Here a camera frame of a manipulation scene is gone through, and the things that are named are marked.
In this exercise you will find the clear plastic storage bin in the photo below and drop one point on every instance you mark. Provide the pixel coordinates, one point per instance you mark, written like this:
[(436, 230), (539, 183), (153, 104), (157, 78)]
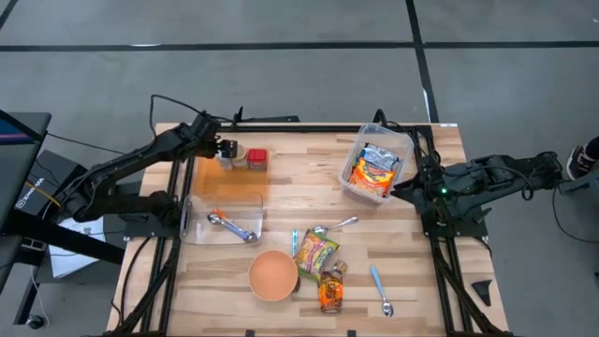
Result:
[(402, 140)]

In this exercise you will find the black labelled computer box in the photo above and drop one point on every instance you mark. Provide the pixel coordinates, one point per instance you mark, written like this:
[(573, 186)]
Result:
[(56, 178)]

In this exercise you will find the lime chili shrimp noodle packet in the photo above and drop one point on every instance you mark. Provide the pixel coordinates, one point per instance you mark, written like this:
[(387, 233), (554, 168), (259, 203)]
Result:
[(316, 255)]

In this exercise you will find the black curved frame bracket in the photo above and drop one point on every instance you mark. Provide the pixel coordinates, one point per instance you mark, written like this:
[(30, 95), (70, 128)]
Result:
[(378, 116)]

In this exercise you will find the silver metal spoon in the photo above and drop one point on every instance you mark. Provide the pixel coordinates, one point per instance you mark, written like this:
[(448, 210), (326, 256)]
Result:
[(320, 230), (214, 219)]

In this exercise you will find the clear left plastic container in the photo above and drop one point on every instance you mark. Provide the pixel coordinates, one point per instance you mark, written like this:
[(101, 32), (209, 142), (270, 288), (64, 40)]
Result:
[(196, 229)]

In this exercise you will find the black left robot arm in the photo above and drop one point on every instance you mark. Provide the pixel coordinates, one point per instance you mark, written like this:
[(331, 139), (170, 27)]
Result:
[(131, 156)]

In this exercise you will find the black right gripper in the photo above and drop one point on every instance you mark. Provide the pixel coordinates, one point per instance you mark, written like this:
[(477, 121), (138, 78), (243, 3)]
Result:
[(435, 192)]

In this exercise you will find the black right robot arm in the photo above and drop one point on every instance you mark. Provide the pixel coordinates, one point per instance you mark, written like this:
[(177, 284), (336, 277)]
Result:
[(496, 180)]

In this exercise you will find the black aluminium rig frame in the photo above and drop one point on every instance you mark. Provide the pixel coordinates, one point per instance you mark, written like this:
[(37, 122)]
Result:
[(327, 128)]

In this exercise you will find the peach-coloured bowl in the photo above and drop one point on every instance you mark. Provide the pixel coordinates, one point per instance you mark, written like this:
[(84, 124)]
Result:
[(273, 276)]

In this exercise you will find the black workstation desk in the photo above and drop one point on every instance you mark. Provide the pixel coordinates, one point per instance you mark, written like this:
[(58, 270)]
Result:
[(23, 154)]

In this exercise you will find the brown orange noodle packet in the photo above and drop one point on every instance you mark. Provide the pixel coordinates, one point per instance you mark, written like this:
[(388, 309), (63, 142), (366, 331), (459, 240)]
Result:
[(331, 292)]

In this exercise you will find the small glass spice jar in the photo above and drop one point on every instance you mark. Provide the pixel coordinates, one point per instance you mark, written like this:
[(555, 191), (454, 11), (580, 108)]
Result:
[(340, 268)]

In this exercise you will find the white paper sheet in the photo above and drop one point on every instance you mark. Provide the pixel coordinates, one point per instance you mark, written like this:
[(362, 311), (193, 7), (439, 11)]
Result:
[(75, 248)]

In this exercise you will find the person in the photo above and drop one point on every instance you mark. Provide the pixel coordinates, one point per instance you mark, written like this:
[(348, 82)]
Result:
[(579, 164)]

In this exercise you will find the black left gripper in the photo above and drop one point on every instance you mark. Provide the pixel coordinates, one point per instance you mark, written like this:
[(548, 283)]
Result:
[(206, 138)]

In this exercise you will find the orange translucent mat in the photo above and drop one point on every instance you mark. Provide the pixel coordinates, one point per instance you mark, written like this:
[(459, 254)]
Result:
[(224, 185)]

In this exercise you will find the red-lid spice container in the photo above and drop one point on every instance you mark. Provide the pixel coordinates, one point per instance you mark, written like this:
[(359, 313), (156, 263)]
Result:
[(257, 158)]

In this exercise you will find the black edge clamp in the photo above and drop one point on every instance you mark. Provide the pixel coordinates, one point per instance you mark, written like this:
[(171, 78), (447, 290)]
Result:
[(351, 333), (249, 333)]

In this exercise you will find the blue yellow ramen packet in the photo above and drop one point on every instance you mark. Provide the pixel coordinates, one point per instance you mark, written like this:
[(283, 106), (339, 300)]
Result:
[(381, 156)]

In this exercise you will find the bagel seasoning bottle white cap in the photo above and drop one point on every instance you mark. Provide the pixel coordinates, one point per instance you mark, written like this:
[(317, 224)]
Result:
[(224, 164)]

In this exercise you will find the orange Maruchan ramen packet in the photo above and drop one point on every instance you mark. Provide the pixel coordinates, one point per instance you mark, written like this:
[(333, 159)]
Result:
[(372, 179)]

